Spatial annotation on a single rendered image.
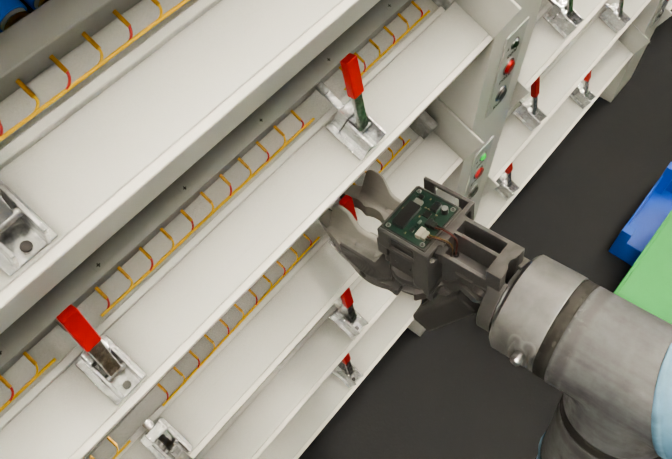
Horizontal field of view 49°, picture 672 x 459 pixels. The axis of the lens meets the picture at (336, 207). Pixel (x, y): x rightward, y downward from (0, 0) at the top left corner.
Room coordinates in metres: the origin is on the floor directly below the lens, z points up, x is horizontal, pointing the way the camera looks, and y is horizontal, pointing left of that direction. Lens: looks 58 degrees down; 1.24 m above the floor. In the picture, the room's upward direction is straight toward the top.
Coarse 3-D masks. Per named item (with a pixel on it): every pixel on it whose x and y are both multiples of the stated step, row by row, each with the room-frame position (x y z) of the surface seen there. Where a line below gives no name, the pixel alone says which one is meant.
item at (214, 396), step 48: (432, 144) 0.51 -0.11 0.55; (480, 144) 0.49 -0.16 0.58; (288, 288) 0.33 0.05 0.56; (336, 288) 0.34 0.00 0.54; (240, 336) 0.28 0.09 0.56; (288, 336) 0.28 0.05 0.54; (192, 384) 0.23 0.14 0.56; (240, 384) 0.23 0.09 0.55; (144, 432) 0.18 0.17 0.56; (192, 432) 0.19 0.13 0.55
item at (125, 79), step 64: (0, 0) 0.27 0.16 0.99; (64, 0) 0.28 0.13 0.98; (128, 0) 0.30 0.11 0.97; (192, 0) 0.31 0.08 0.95; (256, 0) 0.32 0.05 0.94; (320, 0) 0.33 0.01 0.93; (0, 64) 0.24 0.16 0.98; (64, 64) 0.26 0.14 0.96; (128, 64) 0.26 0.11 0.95; (192, 64) 0.28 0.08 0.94; (256, 64) 0.28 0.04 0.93; (0, 128) 0.22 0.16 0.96; (64, 128) 0.23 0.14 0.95; (128, 128) 0.23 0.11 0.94; (192, 128) 0.24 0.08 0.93; (0, 192) 0.18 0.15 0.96; (64, 192) 0.20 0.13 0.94; (128, 192) 0.20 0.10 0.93; (0, 256) 0.16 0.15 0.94; (64, 256) 0.17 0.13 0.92; (0, 320) 0.14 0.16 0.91
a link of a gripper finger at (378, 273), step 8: (344, 248) 0.34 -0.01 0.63; (344, 256) 0.34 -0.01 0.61; (352, 256) 0.33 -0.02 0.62; (360, 256) 0.33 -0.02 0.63; (384, 256) 0.32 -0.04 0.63; (352, 264) 0.32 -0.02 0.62; (360, 264) 0.32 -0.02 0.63; (368, 264) 0.32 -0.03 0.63; (376, 264) 0.32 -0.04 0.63; (384, 264) 0.32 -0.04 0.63; (360, 272) 0.31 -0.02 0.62; (368, 272) 0.31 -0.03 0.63; (376, 272) 0.31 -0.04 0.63; (384, 272) 0.31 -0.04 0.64; (368, 280) 0.31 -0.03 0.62; (376, 280) 0.30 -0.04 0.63; (384, 280) 0.30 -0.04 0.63; (392, 280) 0.30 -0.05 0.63; (384, 288) 0.30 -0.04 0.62; (392, 288) 0.29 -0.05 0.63; (400, 288) 0.30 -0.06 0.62
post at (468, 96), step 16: (528, 0) 0.55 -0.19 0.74; (528, 16) 0.56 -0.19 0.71; (528, 32) 0.57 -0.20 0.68; (496, 48) 0.51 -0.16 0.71; (480, 64) 0.51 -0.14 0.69; (496, 64) 0.52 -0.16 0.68; (464, 80) 0.52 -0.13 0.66; (480, 80) 0.51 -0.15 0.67; (512, 80) 0.56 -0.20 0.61; (448, 96) 0.53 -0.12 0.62; (464, 96) 0.51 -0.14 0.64; (480, 96) 0.50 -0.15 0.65; (512, 96) 0.58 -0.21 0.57; (464, 112) 0.51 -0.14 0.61; (480, 112) 0.51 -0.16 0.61; (496, 112) 0.55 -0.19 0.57; (480, 128) 0.52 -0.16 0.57; (496, 128) 0.56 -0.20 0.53; (496, 144) 0.57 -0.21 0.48; (464, 160) 0.50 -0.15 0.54; (464, 176) 0.51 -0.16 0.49; (464, 192) 0.52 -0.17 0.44; (480, 192) 0.57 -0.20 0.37
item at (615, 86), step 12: (660, 0) 1.05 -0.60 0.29; (648, 12) 1.05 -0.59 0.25; (636, 24) 1.06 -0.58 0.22; (648, 24) 1.04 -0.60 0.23; (648, 36) 1.09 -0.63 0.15; (636, 60) 1.09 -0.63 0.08; (624, 72) 1.04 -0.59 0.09; (612, 84) 1.05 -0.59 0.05; (624, 84) 1.09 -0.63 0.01; (600, 96) 1.06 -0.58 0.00; (612, 96) 1.04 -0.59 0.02
